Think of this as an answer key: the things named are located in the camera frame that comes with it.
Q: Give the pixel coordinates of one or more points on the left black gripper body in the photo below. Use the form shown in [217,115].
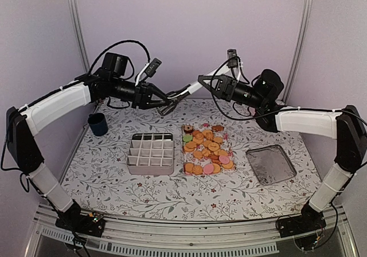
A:
[139,94]

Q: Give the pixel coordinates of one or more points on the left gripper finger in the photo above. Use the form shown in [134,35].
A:
[150,104]
[155,91]

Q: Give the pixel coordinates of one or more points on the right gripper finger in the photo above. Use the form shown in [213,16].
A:
[215,91]
[209,82]

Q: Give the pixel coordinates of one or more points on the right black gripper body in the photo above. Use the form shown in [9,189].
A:
[229,88]

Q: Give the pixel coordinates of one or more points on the metal serving tongs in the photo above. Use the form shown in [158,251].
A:
[177,96]

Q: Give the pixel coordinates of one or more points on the metal tin with white dividers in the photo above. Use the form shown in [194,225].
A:
[151,154]

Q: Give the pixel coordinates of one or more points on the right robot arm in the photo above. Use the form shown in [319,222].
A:
[343,125]

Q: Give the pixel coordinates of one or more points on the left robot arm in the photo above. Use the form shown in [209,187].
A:
[24,124]

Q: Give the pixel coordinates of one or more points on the chocolate donut cookie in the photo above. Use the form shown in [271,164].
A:
[188,129]

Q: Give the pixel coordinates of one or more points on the green round cookie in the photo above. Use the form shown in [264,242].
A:
[187,138]

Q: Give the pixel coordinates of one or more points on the dark blue cup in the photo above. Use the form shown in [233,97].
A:
[98,124]

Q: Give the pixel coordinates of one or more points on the pink round cookie right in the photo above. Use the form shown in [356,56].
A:
[224,159]

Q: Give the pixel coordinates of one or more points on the floral tablecloth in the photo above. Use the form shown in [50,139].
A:
[98,177]

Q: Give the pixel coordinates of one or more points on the silver tin lid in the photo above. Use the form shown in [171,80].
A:
[270,164]

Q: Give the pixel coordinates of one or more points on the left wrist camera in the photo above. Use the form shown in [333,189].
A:
[148,70]

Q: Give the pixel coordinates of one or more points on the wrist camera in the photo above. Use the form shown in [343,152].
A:
[234,64]
[148,70]

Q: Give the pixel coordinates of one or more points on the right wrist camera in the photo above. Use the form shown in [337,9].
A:
[234,64]

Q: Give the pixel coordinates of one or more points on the left aluminium frame post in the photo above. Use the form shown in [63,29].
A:
[74,12]

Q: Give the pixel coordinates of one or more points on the aluminium frame post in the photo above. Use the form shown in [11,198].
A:
[304,22]
[74,12]

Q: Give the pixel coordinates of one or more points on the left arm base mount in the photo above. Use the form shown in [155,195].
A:
[81,224]

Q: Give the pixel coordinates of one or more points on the right aluminium frame post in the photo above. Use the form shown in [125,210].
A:
[304,22]

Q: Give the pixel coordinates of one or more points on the aluminium front rail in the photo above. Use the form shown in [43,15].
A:
[132,236]

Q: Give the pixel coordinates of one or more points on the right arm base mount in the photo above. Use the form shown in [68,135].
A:
[295,225]

